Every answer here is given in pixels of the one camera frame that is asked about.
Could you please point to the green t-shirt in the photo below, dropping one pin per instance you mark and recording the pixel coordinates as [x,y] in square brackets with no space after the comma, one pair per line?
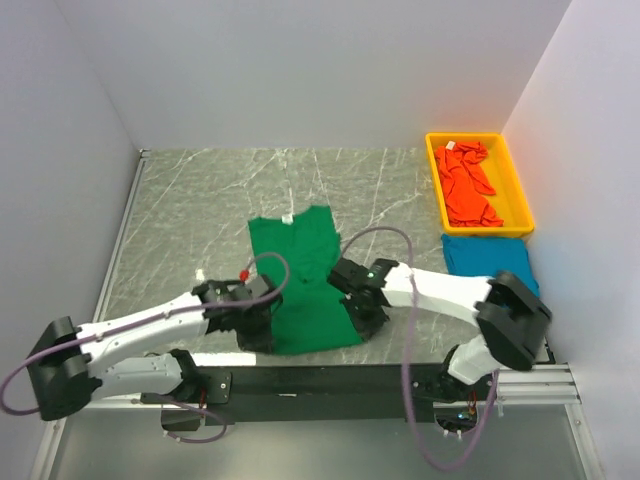
[311,317]

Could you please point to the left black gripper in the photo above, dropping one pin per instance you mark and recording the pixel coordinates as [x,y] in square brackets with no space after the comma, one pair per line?
[255,330]

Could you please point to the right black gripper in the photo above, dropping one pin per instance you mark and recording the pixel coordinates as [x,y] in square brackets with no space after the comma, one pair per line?
[366,317]

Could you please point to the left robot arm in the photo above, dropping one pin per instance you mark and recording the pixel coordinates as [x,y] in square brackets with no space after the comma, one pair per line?
[77,364]

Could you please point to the orange t-shirt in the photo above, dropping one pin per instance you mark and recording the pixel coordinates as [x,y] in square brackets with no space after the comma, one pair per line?
[465,186]

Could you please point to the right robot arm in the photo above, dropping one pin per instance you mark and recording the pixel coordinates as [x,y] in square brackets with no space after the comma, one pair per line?
[512,321]

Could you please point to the aluminium frame rail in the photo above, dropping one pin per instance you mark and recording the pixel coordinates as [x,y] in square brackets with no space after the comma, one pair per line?
[545,385]

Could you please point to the yellow plastic bin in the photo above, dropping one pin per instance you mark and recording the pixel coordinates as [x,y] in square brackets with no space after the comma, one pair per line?
[509,202]

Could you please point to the blue folded t-shirt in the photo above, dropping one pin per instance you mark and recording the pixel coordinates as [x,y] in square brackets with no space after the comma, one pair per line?
[486,256]

